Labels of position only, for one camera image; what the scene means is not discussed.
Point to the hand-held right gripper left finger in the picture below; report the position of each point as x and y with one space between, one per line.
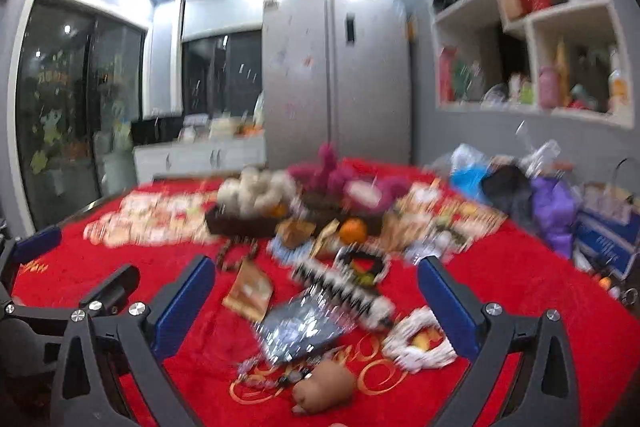
182 307

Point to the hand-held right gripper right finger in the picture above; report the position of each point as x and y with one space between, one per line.
447 307

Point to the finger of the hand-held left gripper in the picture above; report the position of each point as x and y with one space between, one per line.
115 284
37 243

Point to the black shallow tray box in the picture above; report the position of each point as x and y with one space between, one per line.
235 224

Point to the beige fluffy plush toy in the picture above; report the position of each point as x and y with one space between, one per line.
275 187

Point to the pink plush bear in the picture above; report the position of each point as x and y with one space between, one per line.
340 177

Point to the white lace scrunchie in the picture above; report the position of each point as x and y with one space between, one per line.
400 332

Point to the triangular orange snack packet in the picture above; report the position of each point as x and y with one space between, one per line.
295 229
250 292
327 238

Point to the black lace scrunchie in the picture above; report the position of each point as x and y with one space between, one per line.
380 264

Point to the yellow green small clip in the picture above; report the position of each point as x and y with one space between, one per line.
364 278

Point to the fuzzy white hair claw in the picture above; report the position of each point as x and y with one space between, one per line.
345 294

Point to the silver foil packet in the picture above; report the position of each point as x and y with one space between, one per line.
300 327

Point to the blue plastic bag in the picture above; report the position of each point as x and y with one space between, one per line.
467 179

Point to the glass sliding door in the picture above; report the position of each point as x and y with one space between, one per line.
65 107

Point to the brown capybara toy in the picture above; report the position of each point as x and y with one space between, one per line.
325 384

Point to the purple cloth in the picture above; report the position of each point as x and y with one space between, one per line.
552 207

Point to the white kitchen cabinet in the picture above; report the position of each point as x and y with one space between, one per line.
200 157

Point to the black microwave oven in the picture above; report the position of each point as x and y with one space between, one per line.
155 129

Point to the blue printed cardboard box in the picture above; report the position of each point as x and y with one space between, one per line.
605 242

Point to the clear knotted plastic bag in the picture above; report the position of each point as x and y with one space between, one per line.
542 154

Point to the white plastic bag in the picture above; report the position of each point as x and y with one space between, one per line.
259 112

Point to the red gift bag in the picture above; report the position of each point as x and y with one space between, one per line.
447 74

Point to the dark kitchen window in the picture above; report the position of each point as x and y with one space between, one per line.
220 72

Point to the silver refrigerator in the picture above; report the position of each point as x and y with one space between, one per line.
370 82

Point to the pink pouch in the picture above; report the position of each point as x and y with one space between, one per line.
548 87

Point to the white bottle orange label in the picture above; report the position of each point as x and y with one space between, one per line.
617 87

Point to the white wall shelf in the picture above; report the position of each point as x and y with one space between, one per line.
570 9

